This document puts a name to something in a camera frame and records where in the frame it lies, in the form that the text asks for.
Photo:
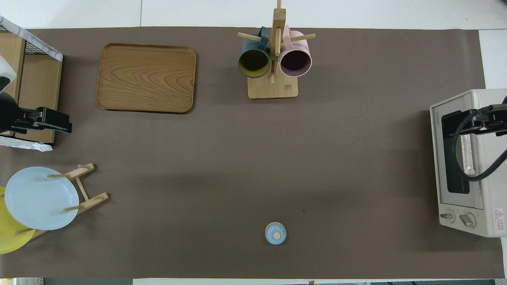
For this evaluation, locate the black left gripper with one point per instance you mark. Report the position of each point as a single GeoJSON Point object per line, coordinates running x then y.
{"type": "Point", "coordinates": [8, 113]}

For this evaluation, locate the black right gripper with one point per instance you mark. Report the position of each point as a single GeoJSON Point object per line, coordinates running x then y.
{"type": "Point", "coordinates": [502, 122]}

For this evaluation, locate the toaster oven glass door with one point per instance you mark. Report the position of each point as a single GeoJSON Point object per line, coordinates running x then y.
{"type": "Point", "coordinates": [436, 158]}

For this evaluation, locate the light blue plate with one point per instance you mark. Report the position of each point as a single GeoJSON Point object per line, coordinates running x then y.
{"type": "Point", "coordinates": [39, 198]}

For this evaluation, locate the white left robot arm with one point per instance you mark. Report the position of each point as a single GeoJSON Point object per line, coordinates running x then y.
{"type": "Point", "coordinates": [4, 67]}

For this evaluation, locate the beige toaster oven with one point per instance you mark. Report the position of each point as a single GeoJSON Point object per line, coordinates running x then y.
{"type": "Point", "coordinates": [491, 198]}

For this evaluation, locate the silver oven knob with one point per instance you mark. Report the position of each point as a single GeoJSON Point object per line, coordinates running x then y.
{"type": "Point", "coordinates": [447, 216]}
{"type": "Point", "coordinates": [467, 220]}

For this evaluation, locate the wooden shelf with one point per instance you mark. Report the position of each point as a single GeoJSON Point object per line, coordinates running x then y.
{"type": "Point", "coordinates": [39, 87]}

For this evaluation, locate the wooden shelf box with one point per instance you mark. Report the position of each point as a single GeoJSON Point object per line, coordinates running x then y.
{"type": "Point", "coordinates": [39, 43]}

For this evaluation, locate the wooden plate rack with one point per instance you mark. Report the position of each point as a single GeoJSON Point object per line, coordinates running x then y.
{"type": "Point", "coordinates": [91, 200]}

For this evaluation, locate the wooden serving tray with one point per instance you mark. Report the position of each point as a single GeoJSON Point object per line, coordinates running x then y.
{"type": "Point", "coordinates": [146, 77]}

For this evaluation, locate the yellow plate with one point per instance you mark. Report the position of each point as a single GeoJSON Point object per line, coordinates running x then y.
{"type": "Point", "coordinates": [10, 237]}

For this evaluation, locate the brown table mat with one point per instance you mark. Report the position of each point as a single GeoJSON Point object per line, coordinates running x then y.
{"type": "Point", "coordinates": [237, 158]}

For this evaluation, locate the pink mug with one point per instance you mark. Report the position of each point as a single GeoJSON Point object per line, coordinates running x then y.
{"type": "Point", "coordinates": [295, 61]}

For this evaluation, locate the dark blue mug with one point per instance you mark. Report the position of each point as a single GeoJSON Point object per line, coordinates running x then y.
{"type": "Point", "coordinates": [253, 63]}

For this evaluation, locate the wooden mug tree stand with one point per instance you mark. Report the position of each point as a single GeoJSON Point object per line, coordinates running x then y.
{"type": "Point", "coordinates": [273, 89]}

